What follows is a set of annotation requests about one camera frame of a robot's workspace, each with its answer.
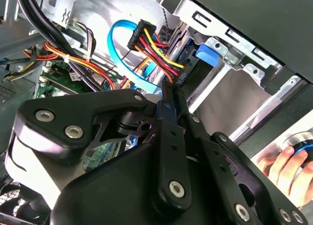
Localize blue wire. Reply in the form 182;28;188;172
107;19;159;95

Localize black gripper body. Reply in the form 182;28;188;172
50;141;245;225

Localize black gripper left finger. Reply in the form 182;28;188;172
13;81;194;210

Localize hard disk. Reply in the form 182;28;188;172
156;24;221;98

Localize round black tool blue ring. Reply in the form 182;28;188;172
281;129;313;169

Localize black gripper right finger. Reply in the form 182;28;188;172
170;87;309;225

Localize person's hand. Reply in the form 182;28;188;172
258;145;313;208

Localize red yellow power wire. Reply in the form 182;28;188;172
127;19;190;88

